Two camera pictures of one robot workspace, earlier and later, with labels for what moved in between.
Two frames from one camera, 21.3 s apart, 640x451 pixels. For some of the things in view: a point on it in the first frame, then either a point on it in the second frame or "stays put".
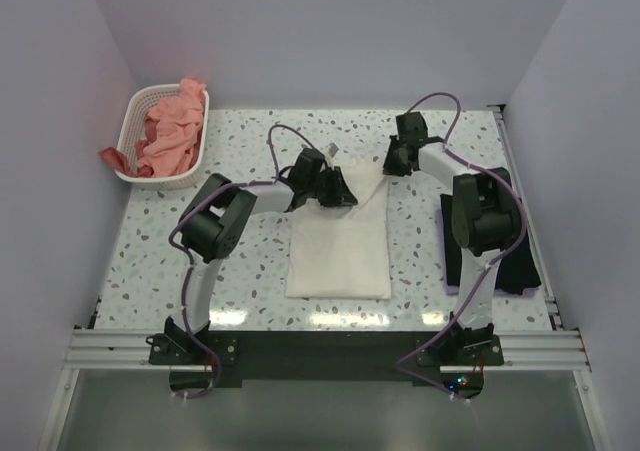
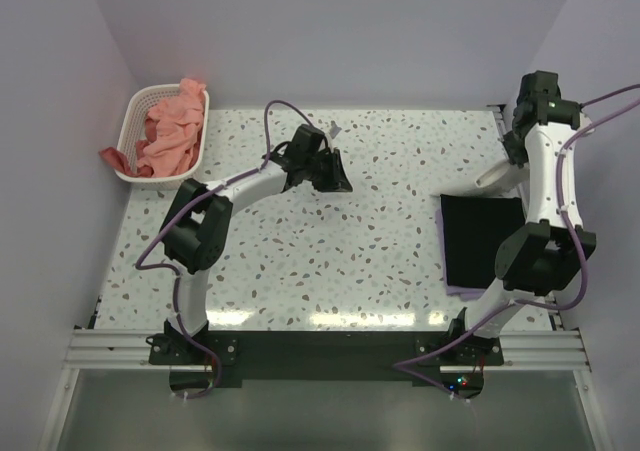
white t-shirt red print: (337, 252) -> (505, 175)
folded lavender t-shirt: (454, 290) stays put
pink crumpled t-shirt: (173, 132) stays put
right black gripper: (390, 167) -> (515, 153)
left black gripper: (340, 194) -> (336, 180)
